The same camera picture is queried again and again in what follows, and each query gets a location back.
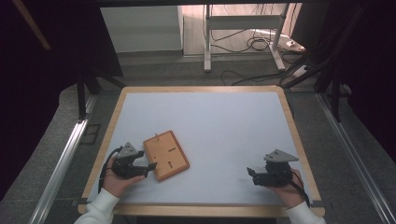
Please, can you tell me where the grey power strip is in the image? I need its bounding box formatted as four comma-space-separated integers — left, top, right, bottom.
291, 64, 312, 79

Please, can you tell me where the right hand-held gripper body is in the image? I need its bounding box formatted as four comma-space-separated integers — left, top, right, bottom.
253, 148, 300, 188

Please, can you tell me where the white cabinet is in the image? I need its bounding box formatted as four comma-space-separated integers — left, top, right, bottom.
99, 6, 184, 53

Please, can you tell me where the wooden bar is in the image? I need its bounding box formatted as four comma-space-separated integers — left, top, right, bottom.
11, 0, 52, 51

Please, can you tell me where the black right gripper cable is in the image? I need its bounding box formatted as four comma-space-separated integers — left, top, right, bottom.
288, 169, 312, 209

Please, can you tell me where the black long floor cable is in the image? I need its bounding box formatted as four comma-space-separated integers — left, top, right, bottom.
220, 69, 286, 87

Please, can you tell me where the wooden picture frame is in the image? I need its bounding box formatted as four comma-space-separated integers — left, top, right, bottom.
142, 129, 191, 182

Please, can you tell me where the black metal stand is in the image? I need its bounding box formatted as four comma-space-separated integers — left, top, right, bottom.
279, 5, 369, 123
76, 66, 126, 121

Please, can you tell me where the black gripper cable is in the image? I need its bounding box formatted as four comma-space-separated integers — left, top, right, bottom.
288, 169, 312, 209
97, 146, 124, 194

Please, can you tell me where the white table mat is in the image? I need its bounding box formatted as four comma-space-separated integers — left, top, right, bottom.
86, 91, 314, 206

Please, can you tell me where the white power strip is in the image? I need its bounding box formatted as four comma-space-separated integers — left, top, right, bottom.
283, 38, 306, 53

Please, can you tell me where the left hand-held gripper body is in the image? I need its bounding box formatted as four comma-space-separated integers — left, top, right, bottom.
110, 142, 149, 180

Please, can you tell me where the person's right hand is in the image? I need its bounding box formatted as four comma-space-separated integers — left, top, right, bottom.
266, 169, 305, 209

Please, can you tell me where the black looped floor cable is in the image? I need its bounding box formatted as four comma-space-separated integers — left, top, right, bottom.
210, 28, 283, 54

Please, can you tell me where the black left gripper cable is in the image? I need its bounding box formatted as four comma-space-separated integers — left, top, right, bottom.
97, 146, 124, 194

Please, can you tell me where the person's left hand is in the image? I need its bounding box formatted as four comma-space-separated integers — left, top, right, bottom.
101, 155, 147, 199

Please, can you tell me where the aluminium rail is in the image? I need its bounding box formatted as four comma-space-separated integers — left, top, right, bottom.
28, 119, 90, 224
315, 92, 396, 224

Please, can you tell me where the white metal stand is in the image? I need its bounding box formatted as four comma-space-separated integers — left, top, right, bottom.
203, 3, 290, 74

